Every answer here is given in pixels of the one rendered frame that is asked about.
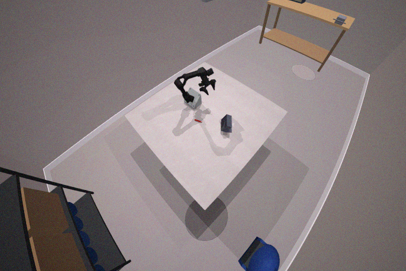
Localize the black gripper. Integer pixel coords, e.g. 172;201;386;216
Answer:
199;78;216;95

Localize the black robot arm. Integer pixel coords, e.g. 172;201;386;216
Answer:
174;67;214;103

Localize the grey sloped panel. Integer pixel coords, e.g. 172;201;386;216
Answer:
221;114;232;133

